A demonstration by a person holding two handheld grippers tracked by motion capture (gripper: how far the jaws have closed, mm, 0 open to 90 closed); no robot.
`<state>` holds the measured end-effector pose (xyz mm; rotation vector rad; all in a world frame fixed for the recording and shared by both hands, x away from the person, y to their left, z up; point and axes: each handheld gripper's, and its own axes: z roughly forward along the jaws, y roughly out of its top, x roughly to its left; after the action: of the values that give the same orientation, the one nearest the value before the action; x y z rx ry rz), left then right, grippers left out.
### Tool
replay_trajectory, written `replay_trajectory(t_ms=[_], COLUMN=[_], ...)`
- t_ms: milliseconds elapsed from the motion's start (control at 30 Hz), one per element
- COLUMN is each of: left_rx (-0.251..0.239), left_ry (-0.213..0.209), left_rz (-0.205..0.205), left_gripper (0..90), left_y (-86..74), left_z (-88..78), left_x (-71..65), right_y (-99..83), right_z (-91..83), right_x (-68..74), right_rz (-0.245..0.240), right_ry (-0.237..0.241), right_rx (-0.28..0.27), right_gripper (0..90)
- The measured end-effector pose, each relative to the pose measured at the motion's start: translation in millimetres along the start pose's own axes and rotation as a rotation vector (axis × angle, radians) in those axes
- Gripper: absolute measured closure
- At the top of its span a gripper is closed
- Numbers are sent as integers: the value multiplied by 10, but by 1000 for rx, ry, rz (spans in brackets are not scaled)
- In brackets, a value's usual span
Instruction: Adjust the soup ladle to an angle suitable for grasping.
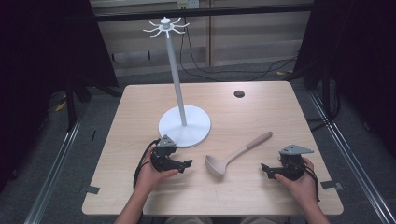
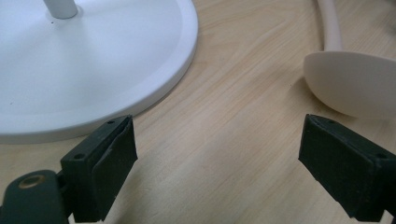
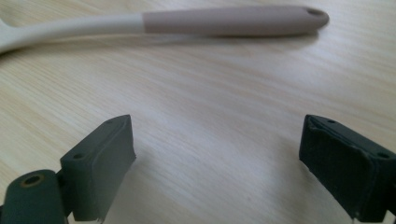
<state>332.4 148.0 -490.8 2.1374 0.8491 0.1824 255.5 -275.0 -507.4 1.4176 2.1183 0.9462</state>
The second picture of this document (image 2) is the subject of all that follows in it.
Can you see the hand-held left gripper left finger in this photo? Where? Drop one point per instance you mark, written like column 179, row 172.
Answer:
column 99, row 174

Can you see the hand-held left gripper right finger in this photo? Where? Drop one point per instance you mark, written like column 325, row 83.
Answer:
column 345, row 168

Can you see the cream ladle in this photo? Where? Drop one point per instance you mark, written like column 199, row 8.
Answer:
column 355, row 81

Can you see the white round lamp base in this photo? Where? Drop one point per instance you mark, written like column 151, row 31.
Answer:
column 77, row 68

